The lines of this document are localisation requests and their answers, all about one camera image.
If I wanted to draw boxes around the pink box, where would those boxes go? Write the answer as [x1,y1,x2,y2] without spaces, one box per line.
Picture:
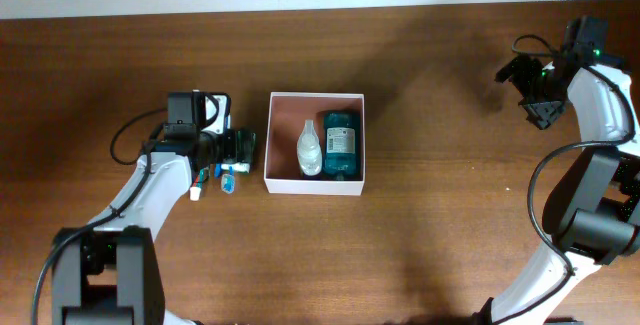
[263,92,366,196]

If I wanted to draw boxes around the teal Listerine mouthwash bottle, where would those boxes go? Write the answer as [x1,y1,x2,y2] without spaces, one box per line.
[323,111,361,180]

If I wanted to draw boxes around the clear foam soap pump bottle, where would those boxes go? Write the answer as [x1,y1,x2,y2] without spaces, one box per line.
[296,119,322,177]

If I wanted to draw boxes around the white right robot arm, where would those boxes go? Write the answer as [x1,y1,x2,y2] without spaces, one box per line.
[472,16,639,324]

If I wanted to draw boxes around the green Colgate toothpaste tube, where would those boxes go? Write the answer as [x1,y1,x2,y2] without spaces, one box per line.
[189,168,209,202]

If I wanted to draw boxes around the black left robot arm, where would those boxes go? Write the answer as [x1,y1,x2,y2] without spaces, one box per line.
[45,129,237,324]

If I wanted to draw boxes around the blue white toothbrush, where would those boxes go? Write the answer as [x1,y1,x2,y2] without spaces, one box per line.
[221,166,236,194]

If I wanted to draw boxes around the green Dettol soap bar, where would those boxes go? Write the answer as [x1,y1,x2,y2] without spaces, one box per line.
[219,128,256,173]

